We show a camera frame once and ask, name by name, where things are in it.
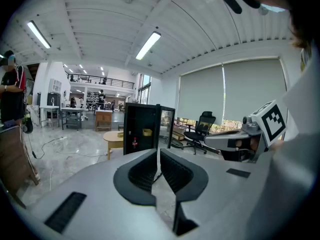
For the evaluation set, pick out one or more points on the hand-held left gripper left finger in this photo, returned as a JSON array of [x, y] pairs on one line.
[[140, 174]]

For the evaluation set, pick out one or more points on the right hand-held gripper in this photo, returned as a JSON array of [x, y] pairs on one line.
[[272, 124]]

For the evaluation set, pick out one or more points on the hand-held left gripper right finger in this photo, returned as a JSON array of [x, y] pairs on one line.
[[182, 176]]

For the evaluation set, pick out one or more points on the black cabinet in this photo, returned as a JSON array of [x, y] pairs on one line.
[[140, 119]]

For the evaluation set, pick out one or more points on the person's right forearm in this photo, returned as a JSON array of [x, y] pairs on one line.
[[277, 145]]

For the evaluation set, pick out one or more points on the red-capped cola bottle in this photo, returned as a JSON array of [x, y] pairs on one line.
[[135, 143]]

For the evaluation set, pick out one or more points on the grey roller blind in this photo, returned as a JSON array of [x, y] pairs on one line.
[[200, 96], [255, 91]]

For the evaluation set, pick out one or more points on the light wooden table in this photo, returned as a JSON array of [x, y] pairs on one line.
[[112, 136]]

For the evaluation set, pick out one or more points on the black office chair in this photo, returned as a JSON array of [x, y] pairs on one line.
[[203, 124]]

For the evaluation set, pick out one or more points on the small wooden crate table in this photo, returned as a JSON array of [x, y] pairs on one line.
[[103, 120]]

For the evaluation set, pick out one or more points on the white power strip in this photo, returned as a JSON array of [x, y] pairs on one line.
[[61, 138]]

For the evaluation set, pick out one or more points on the black mezzanine railing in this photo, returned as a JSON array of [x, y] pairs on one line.
[[100, 79]]

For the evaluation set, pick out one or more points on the black green hanging device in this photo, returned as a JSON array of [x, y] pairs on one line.
[[28, 124]]

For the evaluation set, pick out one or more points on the ceiling light bar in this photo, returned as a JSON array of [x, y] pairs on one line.
[[38, 34], [148, 45]]

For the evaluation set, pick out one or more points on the dark wooden cabinet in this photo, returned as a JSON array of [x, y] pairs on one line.
[[12, 154]]

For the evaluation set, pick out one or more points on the metal frame table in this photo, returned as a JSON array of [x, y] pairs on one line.
[[72, 109], [49, 107]]

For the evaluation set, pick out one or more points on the white wall cabinet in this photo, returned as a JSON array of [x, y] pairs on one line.
[[55, 85]]

